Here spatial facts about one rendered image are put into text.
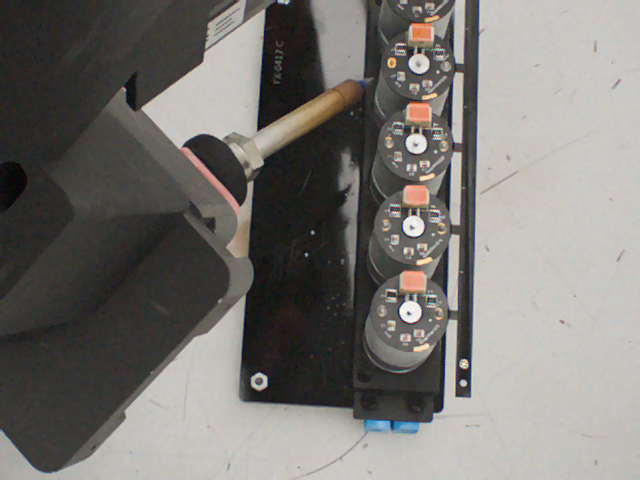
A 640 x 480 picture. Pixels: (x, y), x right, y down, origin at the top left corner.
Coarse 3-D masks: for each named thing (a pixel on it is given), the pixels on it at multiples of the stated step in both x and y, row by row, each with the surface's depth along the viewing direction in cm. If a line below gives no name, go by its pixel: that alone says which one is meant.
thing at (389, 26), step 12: (384, 0) 45; (384, 12) 46; (384, 24) 47; (396, 24) 45; (408, 24) 45; (432, 24) 45; (444, 24) 46; (384, 36) 47; (444, 36) 48; (384, 48) 48
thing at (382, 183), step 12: (408, 144) 43; (420, 144) 43; (372, 168) 46; (384, 168) 44; (372, 180) 46; (384, 180) 45; (396, 180) 44; (432, 180) 44; (372, 192) 47; (384, 192) 46; (396, 192) 45; (432, 192) 45
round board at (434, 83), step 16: (400, 48) 44; (432, 48) 44; (448, 48) 44; (384, 64) 44; (400, 64) 44; (432, 64) 44; (400, 80) 44; (416, 80) 44; (432, 80) 44; (448, 80) 44; (416, 96) 44; (432, 96) 44
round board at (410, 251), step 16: (400, 192) 43; (384, 208) 43; (400, 208) 43; (432, 208) 43; (400, 224) 43; (432, 224) 43; (448, 224) 43; (384, 240) 43; (400, 240) 43; (416, 240) 43; (432, 240) 43; (448, 240) 43; (400, 256) 42; (416, 256) 42; (432, 256) 42
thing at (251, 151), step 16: (352, 80) 43; (320, 96) 42; (336, 96) 42; (352, 96) 42; (304, 112) 41; (320, 112) 41; (336, 112) 42; (272, 128) 40; (288, 128) 40; (304, 128) 41; (240, 144) 39; (256, 144) 39; (272, 144) 40; (240, 160) 39; (256, 160) 39; (256, 176) 40
